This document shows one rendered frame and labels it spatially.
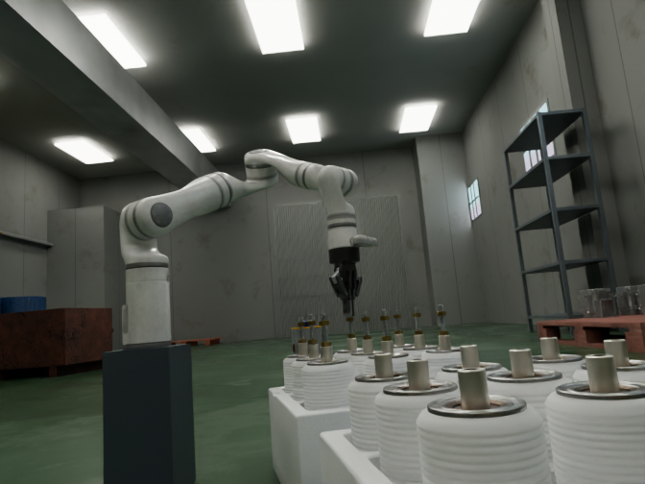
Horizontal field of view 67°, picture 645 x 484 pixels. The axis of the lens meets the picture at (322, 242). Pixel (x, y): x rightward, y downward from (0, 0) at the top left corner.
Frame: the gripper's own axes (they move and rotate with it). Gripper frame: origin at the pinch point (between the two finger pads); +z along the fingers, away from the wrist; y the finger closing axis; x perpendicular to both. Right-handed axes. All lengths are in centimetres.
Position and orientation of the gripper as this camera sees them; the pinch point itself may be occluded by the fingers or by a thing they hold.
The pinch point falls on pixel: (348, 307)
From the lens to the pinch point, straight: 117.8
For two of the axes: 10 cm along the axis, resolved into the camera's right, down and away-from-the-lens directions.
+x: 8.5, -1.5, -5.0
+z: 0.8, 9.8, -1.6
